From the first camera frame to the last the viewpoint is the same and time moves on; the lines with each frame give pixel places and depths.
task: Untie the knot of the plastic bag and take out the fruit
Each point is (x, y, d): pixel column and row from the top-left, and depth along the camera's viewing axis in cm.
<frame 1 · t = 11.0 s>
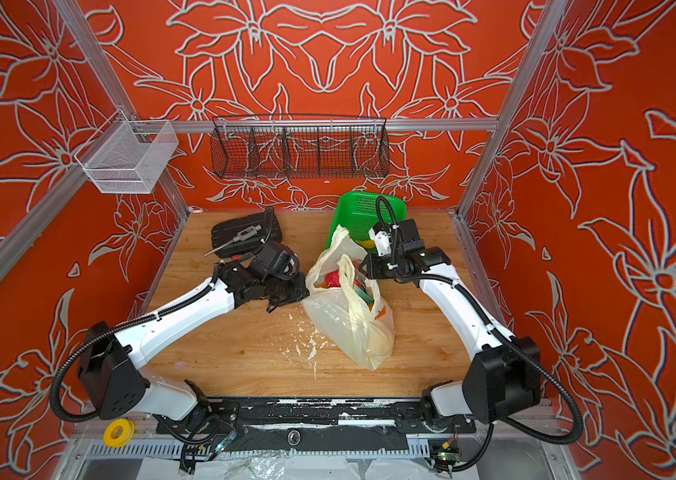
left hand: (312, 289, 78), fingers closed
right hand: (360, 265, 80), fingers open
translucent plastic bag: (344, 306, 76), point 18 cm above the table
black tool case: (226, 230, 108), point 6 cm above the table
silver ratchet screwdriver: (248, 232, 105), point 8 cm above the table
pink dragon fruit: (332, 279, 89), point 11 cm above the table

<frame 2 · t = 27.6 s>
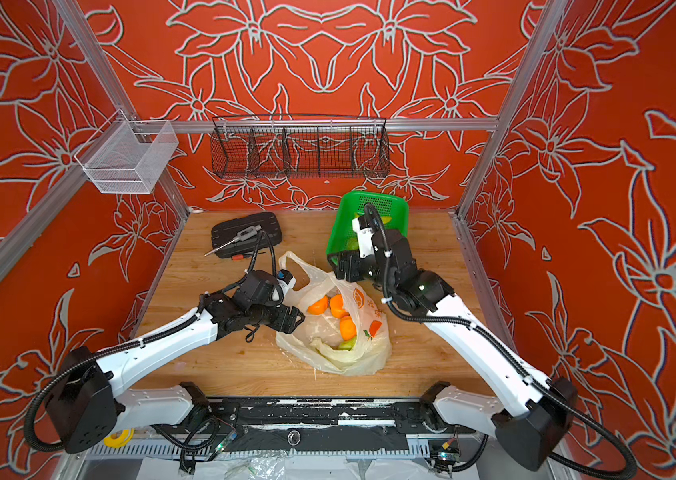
left hand: (294, 310, 81), fingers open
right hand: (334, 254, 70), fingers open
translucent plastic bag: (316, 342, 83), point 5 cm above the table
orange fruit: (348, 328, 84), point 6 cm above the table
orange fruit 2: (337, 307, 92), point 3 cm above the table
orange fruit 3: (319, 307, 89), point 6 cm above the table
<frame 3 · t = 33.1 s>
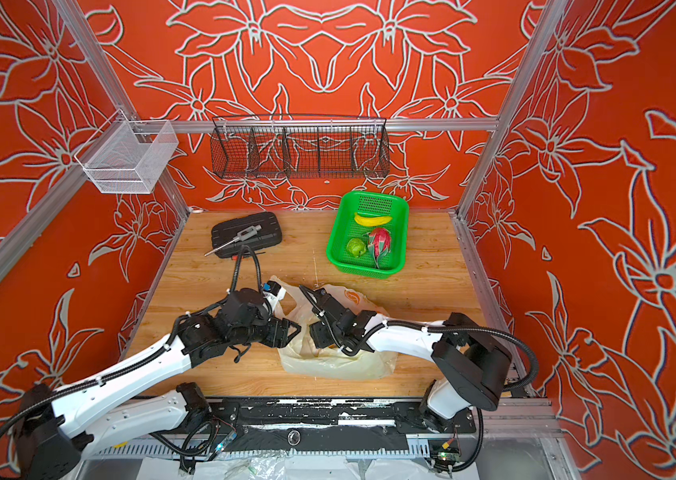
left hand: (292, 324, 75), fingers open
right hand: (313, 329, 84), fingers open
translucent plastic bag: (302, 357, 78), point 7 cm above the table
yellow banana: (369, 221, 115), point 3 cm above the table
light green crinkled fruit: (356, 247, 102), point 7 cm above the table
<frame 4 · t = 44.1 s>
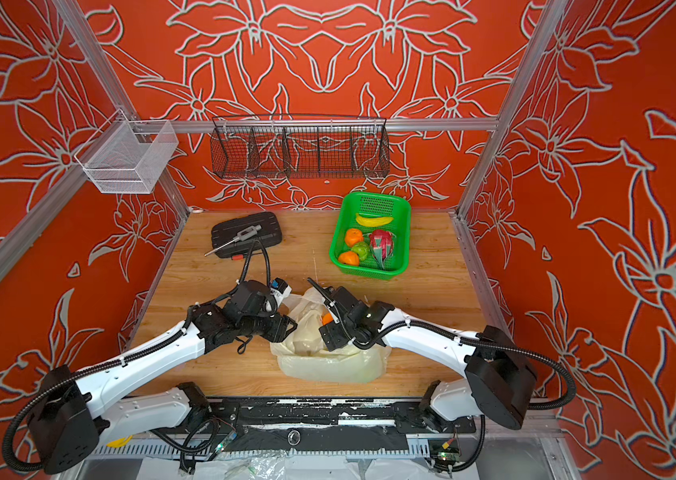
left hand: (290, 320, 78), fingers open
right hand: (328, 329, 82), fingers open
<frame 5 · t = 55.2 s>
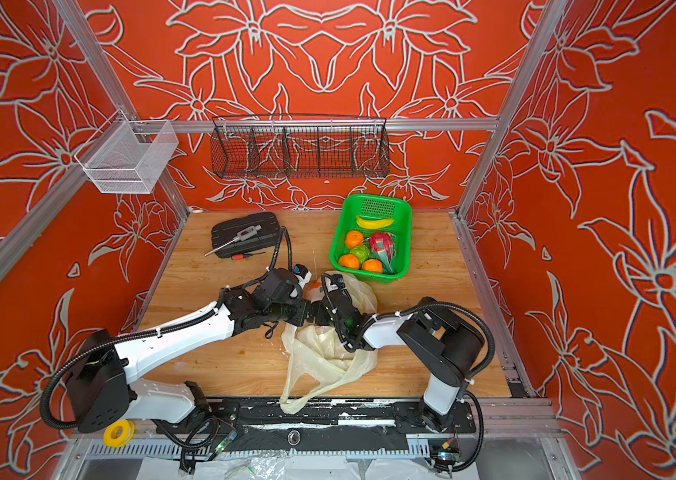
left hand: (312, 306, 79), fingers closed
right hand: (309, 304, 90), fingers open
translucent plastic bag: (315, 358, 76), point 9 cm above the table
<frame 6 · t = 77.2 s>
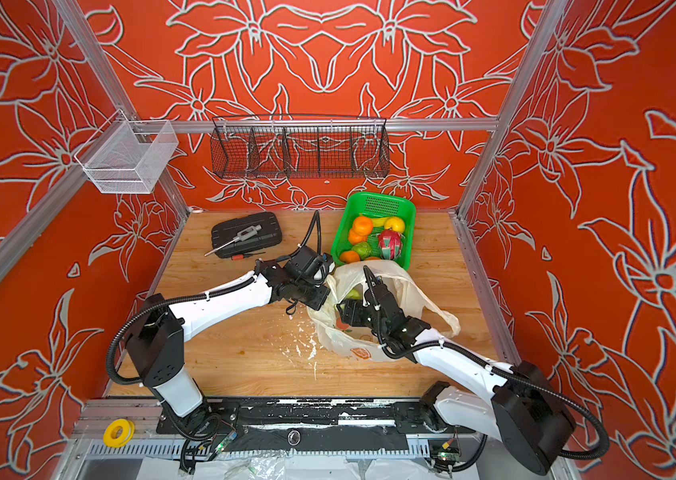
left hand: (325, 293, 84), fingers closed
right hand: (341, 304, 82), fingers open
orange fruit 4: (363, 225, 105), point 10 cm above the table
